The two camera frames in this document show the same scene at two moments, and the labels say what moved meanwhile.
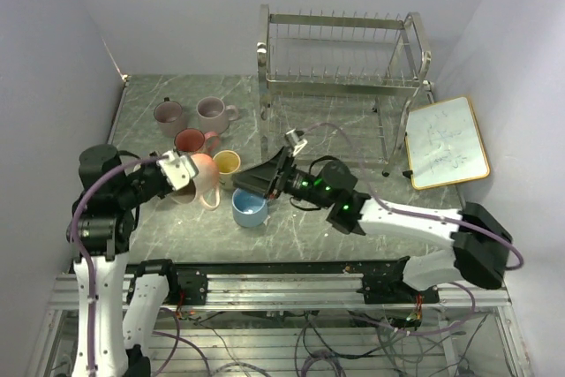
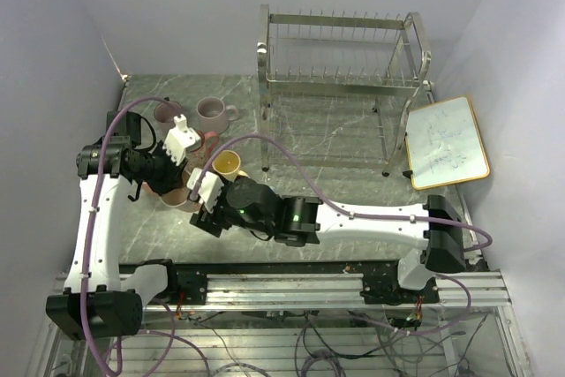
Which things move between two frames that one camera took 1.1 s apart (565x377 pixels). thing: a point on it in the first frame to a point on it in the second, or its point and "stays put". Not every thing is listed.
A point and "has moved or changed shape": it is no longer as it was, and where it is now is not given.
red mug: (189, 139) has moved or changed shape
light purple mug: (214, 115) stays put
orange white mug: (207, 186) to (180, 199)
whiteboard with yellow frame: (444, 145) stays put
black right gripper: (261, 179) to (212, 222)
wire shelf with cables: (311, 342) stays put
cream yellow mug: (227, 162) stays put
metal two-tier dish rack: (342, 89) stays put
